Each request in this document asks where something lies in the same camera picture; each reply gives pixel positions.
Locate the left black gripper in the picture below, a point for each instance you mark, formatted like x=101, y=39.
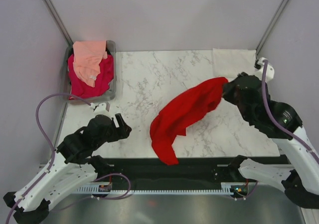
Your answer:
x=123, y=131

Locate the right aluminium frame post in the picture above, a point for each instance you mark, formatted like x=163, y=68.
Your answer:
x=270, y=27

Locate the red t shirt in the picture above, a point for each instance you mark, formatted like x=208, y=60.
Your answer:
x=183, y=111

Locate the grey plastic bin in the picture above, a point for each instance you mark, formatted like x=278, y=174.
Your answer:
x=65, y=86

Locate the folded white t shirt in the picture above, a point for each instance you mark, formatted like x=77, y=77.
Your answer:
x=231, y=62

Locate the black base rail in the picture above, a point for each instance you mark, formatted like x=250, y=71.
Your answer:
x=151, y=172

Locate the magenta t shirt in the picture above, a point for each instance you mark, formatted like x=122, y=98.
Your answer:
x=102, y=83

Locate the aluminium frame post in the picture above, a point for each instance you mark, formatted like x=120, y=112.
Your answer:
x=54, y=14
x=270, y=27

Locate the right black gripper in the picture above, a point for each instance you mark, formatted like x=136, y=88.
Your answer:
x=227, y=88

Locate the peach t shirt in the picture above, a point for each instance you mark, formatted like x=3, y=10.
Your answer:
x=87, y=57

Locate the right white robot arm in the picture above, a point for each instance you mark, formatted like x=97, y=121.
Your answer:
x=281, y=123

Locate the white slotted cable duct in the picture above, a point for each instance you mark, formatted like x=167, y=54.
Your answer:
x=223, y=188

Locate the left aluminium frame post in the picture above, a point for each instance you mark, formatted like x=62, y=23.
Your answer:
x=54, y=14

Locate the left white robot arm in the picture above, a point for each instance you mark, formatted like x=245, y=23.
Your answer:
x=71, y=166

